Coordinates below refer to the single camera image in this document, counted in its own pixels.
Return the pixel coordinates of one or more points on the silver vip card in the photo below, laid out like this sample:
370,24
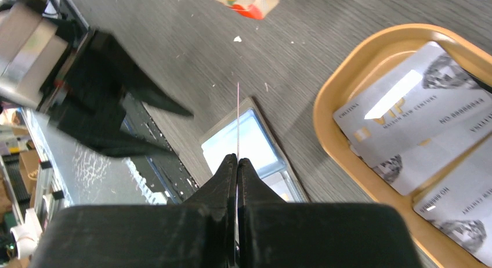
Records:
425,95
238,122
459,205

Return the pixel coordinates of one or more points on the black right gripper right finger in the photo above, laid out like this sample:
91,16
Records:
276,233

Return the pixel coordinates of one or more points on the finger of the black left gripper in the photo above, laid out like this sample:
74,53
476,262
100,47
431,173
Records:
100,130
127,73

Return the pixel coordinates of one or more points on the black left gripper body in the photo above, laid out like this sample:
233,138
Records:
47,62

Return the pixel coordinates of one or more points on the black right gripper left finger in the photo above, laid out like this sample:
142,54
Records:
199,232

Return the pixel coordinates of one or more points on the silver VIP card in tray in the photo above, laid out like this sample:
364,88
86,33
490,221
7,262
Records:
425,95

